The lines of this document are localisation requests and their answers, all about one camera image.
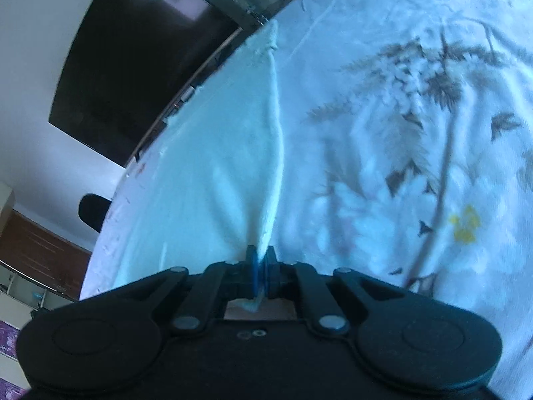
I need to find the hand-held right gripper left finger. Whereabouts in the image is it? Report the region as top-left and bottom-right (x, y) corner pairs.
(144, 245), (261, 339)

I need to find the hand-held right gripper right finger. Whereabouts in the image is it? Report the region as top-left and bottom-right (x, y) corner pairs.
(264, 246), (401, 336)

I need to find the white knit sweater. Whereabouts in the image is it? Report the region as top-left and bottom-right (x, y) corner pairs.
(80, 20), (286, 313)

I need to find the floral bed sheet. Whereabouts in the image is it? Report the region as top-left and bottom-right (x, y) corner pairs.
(79, 0), (533, 386)

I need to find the wooden television stand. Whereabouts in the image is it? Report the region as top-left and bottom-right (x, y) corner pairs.
(124, 17), (269, 171)

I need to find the brown wooden door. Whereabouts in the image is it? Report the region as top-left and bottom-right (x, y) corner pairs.
(0, 209), (92, 301)

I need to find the black flat-screen television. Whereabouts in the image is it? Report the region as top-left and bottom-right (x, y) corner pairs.
(47, 0), (243, 168)

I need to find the glass table lamp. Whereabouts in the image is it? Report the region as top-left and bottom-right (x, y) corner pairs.
(212, 0), (272, 26)

